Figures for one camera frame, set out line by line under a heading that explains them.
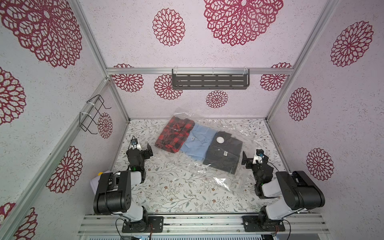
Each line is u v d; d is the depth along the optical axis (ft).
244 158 2.72
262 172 2.27
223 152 3.26
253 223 2.39
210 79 3.02
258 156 2.48
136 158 2.28
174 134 3.48
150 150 2.80
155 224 2.41
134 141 2.54
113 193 1.48
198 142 3.38
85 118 2.38
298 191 1.53
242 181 2.87
